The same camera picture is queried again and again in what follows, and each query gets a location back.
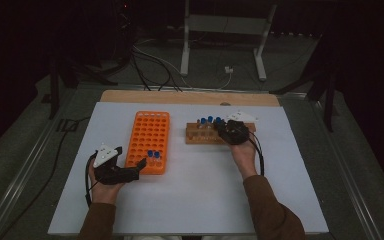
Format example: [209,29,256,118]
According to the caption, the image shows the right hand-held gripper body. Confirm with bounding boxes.
[220,111,258,146]

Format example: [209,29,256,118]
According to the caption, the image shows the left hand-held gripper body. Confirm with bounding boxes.
[92,143,141,186]

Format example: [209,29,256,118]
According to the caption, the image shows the wooden tube rack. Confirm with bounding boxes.
[184,121,257,145]

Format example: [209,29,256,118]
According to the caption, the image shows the orange plastic tube rack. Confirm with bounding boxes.
[124,110,171,175]

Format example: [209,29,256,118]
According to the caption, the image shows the person's left hand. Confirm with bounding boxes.
[88,159,127,205]

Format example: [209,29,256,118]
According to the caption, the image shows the person's right hand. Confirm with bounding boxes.
[229,131,260,182]

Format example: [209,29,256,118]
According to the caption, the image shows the white table board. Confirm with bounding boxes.
[47,101,330,236]

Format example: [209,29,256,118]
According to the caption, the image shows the black tripod stand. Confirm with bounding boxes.
[40,54,118,120]
[269,31,339,133]

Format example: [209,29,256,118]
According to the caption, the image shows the white metal stand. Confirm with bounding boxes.
[179,0,278,82]

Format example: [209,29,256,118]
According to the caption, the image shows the dark equipment rack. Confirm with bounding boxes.
[112,0,138,66]

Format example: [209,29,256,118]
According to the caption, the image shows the left hand-held gripper cable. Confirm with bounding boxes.
[84,150,100,208]

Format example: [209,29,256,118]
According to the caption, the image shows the hand-held gripper cable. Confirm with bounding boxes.
[247,130,266,178]
[84,150,100,208]

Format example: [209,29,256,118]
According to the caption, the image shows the right hand-held gripper cable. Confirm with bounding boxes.
[247,130,266,178]

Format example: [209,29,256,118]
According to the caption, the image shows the white plug with cable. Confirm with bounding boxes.
[133,44,235,90]

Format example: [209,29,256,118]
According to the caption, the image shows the long black floor cable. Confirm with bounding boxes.
[0,115,93,239]

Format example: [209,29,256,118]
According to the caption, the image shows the black floor cables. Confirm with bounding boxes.
[130,46,184,93]

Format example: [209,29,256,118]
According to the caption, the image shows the metal floor rail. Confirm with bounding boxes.
[308,94,384,240]
[0,87,79,240]

